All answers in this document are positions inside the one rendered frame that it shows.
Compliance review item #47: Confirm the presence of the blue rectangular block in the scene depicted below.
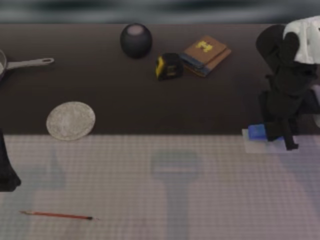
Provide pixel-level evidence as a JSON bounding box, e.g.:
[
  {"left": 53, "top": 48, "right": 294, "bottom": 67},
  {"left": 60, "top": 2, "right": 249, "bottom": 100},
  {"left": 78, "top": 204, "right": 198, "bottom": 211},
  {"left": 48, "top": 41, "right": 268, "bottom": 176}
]
[{"left": 241, "top": 123, "right": 271, "bottom": 147}]

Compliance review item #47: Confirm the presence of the gray checkered mat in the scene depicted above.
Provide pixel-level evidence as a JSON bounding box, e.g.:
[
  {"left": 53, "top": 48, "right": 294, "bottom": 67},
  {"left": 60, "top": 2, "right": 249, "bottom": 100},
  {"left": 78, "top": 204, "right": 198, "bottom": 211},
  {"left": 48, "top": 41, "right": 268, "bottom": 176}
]
[{"left": 0, "top": 134, "right": 320, "bottom": 240}]

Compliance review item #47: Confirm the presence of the brown book with yellow print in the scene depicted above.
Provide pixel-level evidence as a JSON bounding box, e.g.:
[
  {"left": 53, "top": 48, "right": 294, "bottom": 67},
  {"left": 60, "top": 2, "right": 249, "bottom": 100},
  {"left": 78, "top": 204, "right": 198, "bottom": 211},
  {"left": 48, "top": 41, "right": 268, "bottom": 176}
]
[{"left": 179, "top": 35, "right": 232, "bottom": 79}]

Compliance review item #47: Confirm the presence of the yellow and black tape measure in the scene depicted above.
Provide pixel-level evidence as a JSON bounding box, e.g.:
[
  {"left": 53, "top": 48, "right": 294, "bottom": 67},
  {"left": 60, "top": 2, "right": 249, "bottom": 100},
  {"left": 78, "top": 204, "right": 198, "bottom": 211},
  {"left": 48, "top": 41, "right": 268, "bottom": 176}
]
[{"left": 154, "top": 52, "right": 185, "bottom": 82}]

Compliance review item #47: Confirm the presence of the black round speaker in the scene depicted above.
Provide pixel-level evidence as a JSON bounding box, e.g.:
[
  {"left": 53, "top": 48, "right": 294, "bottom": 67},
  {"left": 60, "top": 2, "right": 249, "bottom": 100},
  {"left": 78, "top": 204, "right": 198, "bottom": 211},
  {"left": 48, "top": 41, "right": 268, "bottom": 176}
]
[{"left": 119, "top": 22, "right": 153, "bottom": 60}]

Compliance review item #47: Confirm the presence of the silver round plate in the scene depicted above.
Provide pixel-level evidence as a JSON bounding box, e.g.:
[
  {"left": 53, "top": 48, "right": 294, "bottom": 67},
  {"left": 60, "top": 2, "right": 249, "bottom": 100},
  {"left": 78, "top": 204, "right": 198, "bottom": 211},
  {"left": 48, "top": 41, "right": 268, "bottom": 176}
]
[{"left": 46, "top": 100, "right": 97, "bottom": 142}]

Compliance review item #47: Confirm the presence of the red pencil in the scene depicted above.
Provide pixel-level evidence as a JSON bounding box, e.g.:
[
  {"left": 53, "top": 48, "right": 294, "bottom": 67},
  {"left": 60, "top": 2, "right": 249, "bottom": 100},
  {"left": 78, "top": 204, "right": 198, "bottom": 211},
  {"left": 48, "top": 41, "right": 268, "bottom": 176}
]
[{"left": 19, "top": 210, "right": 100, "bottom": 221}]

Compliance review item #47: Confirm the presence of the gray frying pan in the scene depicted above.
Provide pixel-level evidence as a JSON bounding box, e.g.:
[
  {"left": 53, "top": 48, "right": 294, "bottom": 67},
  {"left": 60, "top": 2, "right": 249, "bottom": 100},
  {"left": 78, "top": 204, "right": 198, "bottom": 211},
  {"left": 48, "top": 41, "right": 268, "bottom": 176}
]
[{"left": 0, "top": 48, "right": 55, "bottom": 81}]

